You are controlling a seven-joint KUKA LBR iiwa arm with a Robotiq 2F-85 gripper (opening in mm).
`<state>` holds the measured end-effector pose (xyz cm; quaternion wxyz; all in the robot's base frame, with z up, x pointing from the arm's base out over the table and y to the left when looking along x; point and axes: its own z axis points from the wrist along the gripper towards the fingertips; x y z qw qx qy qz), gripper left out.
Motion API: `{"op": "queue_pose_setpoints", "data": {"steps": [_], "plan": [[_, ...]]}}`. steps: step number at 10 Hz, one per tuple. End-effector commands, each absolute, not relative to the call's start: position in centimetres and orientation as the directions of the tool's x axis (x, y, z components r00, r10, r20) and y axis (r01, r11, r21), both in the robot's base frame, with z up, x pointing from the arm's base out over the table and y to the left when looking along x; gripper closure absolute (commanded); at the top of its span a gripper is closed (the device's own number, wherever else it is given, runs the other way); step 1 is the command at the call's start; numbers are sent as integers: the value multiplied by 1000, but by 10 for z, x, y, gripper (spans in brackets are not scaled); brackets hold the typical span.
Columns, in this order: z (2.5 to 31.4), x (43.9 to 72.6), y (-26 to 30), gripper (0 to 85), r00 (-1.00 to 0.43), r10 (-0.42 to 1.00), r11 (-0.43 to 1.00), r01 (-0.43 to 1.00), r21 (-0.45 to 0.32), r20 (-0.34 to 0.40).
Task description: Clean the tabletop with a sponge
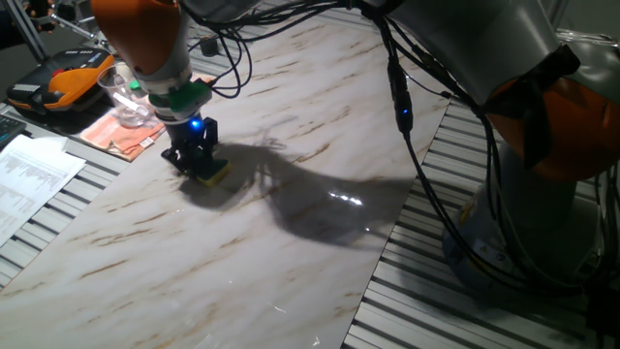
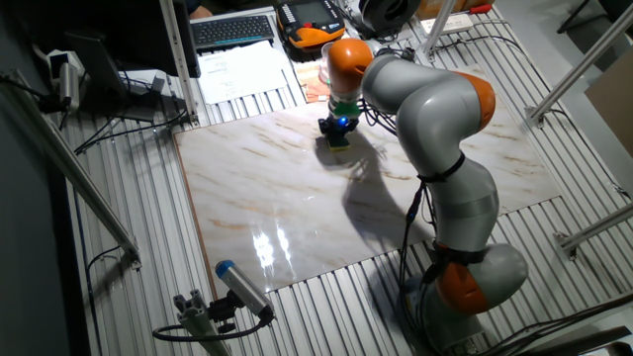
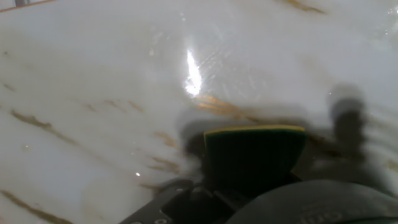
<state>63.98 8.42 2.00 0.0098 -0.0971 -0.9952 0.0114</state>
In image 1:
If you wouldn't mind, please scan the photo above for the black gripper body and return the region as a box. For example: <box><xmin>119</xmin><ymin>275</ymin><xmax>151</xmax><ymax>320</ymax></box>
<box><xmin>167</xmin><ymin>114</ymin><xmax>220</xmax><ymax>164</ymax></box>

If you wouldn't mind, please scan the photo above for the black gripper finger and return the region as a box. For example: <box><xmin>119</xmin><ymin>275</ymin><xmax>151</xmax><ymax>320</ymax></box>
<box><xmin>197</xmin><ymin>140</ymin><xmax>220</xmax><ymax>169</ymax></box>
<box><xmin>160</xmin><ymin>144</ymin><xmax>195</xmax><ymax>176</ymax></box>

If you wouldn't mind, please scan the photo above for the green yellow sponge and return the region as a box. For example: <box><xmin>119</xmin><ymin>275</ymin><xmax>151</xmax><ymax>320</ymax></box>
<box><xmin>195</xmin><ymin>158</ymin><xmax>233</xmax><ymax>188</ymax></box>

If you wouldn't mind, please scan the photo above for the person hand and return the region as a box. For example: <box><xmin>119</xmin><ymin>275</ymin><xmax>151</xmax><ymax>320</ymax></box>
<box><xmin>24</xmin><ymin>0</ymin><xmax>57</xmax><ymax>34</ymax></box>

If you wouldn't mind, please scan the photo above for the orange striped towel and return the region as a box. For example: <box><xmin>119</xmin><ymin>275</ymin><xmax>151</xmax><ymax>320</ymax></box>
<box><xmin>79</xmin><ymin>72</ymin><xmax>218</xmax><ymax>163</ymax></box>

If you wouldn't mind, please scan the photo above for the clear glass cup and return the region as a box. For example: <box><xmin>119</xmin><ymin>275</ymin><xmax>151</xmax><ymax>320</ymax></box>
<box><xmin>96</xmin><ymin>61</ymin><xmax>157</xmax><ymax>130</ymax></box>

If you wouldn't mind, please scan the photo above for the marble pattern board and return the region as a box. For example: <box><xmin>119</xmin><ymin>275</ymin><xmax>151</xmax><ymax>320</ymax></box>
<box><xmin>0</xmin><ymin>18</ymin><xmax>452</xmax><ymax>349</ymax></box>

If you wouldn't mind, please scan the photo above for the orange black teach pendant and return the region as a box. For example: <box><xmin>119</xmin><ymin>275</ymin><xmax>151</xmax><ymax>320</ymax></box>
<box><xmin>5</xmin><ymin>47</ymin><xmax>116</xmax><ymax>116</ymax></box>

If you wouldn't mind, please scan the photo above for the white printed paper sheet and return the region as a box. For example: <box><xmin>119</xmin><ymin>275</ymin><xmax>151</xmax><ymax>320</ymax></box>
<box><xmin>0</xmin><ymin>134</ymin><xmax>87</xmax><ymax>248</ymax></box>

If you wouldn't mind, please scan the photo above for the black keyboard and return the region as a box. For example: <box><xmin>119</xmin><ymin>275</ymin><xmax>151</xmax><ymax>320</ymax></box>
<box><xmin>0</xmin><ymin>113</ymin><xmax>28</xmax><ymax>150</ymax></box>

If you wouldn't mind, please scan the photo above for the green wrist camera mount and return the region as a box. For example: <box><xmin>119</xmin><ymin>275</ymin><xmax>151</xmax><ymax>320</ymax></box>
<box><xmin>128</xmin><ymin>78</ymin><xmax>214</xmax><ymax>121</ymax></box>

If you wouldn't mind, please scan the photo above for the aluminium frame pole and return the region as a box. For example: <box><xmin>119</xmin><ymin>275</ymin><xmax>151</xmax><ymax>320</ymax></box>
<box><xmin>2</xmin><ymin>0</ymin><xmax>49</xmax><ymax>64</ymax></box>

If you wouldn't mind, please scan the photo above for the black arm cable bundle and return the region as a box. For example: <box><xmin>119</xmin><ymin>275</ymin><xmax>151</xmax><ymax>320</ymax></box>
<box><xmin>183</xmin><ymin>0</ymin><xmax>620</xmax><ymax>301</ymax></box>

